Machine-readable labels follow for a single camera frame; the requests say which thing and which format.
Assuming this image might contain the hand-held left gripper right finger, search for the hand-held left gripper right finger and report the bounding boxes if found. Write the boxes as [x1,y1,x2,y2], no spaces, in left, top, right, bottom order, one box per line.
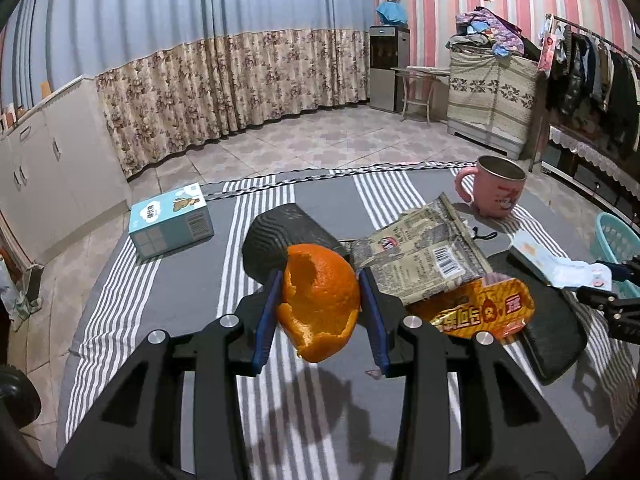
[356,267,588,480]

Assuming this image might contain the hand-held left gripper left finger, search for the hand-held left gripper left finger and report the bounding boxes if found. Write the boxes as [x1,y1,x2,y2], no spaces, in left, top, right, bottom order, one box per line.
[55,269,284,480]

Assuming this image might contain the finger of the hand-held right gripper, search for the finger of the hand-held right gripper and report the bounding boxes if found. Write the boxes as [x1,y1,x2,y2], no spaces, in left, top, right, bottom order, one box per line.
[594,255,640,283]
[575,285,640,313]

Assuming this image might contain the teal plastic basket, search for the teal plastic basket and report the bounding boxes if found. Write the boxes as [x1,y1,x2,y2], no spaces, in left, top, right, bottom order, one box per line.
[589,212,640,300]

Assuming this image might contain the orange peel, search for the orange peel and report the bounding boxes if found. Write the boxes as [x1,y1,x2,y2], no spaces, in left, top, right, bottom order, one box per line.
[276,243,362,364]

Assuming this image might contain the white blue wrapper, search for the white blue wrapper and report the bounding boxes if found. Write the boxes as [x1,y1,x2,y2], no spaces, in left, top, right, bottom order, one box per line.
[507,230,613,291]

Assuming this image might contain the grey printed snack wrapper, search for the grey printed snack wrapper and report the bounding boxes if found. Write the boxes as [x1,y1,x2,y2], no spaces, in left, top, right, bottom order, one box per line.
[348,192,493,307]

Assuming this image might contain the orange yellow snack wrapper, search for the orange yellow snack wrapper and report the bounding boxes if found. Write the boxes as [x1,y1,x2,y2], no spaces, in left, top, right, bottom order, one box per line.
[406,272,536,345]

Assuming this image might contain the low shelf with lace cloth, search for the low shelf with lace cloth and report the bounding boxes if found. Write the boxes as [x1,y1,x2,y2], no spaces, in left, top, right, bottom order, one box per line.
[542,125,640,221]

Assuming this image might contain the grey white striped cloth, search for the grey white striped cloth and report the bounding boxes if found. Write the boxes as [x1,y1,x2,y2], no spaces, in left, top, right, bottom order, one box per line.
[55,160,636,480]

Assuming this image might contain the light blue tissue box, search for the light blue tissue box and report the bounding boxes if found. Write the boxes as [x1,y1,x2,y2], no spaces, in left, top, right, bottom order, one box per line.
[128,182,215,261]

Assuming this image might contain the pink mug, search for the pink mug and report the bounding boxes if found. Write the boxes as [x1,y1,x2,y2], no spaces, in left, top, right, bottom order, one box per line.
[454,155,527,219]

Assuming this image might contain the row of hanging clothes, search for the row of hanging clothes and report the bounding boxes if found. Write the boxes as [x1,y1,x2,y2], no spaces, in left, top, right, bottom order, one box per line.
[542,22,640,161]

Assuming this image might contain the cabinet with patterned cover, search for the cabinet with patterned cover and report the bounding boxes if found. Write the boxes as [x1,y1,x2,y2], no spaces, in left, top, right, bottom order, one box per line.
[446,45,541,161]

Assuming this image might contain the pink hanging bag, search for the pink hanging bag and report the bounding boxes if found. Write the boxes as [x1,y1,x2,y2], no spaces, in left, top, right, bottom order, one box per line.
[537,17,561,78]

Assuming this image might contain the metal clothes rack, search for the metal clothes rack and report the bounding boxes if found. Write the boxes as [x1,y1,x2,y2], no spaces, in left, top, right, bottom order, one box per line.
[530,12,640,173]

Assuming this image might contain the blue floral curtain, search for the blue floral curtain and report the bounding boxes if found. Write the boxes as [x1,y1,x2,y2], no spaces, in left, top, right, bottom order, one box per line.
[0,0,373,178]

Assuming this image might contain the grey water dispenser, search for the grey water dispenser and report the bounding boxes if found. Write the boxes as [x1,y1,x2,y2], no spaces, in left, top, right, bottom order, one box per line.
[369,25,411,113]

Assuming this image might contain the small metal side table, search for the small metal side table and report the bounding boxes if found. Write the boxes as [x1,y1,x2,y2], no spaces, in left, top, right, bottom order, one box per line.
[391,66,451,125]

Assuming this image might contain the white cabinet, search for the white cabinet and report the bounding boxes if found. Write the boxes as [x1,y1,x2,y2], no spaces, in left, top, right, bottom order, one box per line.
[0,75,133,266]

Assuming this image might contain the black round object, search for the black round object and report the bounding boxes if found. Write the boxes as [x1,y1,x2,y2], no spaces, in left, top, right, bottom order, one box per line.
[0,365,43,431]

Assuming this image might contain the pile of clothes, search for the pile of clothes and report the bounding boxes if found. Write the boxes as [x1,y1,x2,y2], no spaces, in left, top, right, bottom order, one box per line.
[447,6,541,58]

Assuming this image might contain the blue cloth cover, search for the blue cloth cover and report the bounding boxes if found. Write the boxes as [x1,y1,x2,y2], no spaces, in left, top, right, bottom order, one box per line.
[376,1,408,27]

